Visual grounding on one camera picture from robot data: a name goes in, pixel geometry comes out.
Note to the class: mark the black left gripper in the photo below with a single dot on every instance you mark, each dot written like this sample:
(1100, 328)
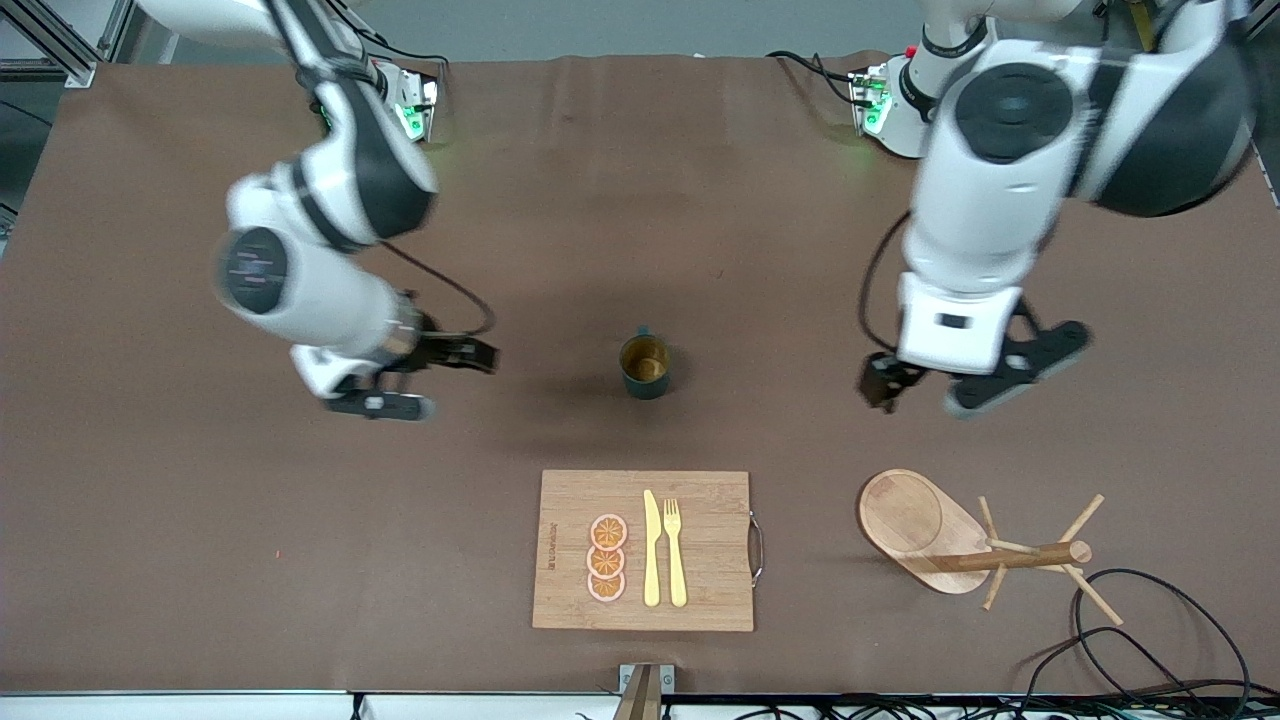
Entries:
(884, 379)

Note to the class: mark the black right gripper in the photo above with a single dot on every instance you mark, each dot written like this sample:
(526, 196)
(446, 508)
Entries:
(443, 352)

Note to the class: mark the teal ribbed cup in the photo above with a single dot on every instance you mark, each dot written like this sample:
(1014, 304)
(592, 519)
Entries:
(646, 375)

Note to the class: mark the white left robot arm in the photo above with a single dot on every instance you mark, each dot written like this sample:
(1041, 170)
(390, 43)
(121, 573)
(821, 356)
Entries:
(980, 220)

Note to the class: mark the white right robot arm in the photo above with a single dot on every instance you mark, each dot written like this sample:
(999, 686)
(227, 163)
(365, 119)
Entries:
(320, 290)

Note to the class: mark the wooden mug tree stand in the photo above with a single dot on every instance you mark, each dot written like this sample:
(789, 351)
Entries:
(900, 515)

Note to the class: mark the orange slice toy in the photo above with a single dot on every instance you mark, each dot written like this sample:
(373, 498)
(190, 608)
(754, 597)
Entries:
(605, 562)
(608, 531)

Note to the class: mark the bamboo cutting board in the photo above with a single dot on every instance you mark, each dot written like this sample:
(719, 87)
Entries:
(700, 540)

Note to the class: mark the yellow plastic knife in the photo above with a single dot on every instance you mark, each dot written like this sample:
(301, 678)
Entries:
(651, 550)

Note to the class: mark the yellow plastic fork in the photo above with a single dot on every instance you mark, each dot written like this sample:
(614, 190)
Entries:
(675, 560)

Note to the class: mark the wooden bracket with metal plate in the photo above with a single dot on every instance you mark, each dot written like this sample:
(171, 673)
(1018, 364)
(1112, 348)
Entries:
(642, 695)

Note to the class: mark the aluminium frame profile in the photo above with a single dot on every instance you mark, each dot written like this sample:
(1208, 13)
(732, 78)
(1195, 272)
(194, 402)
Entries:
(80, 70)

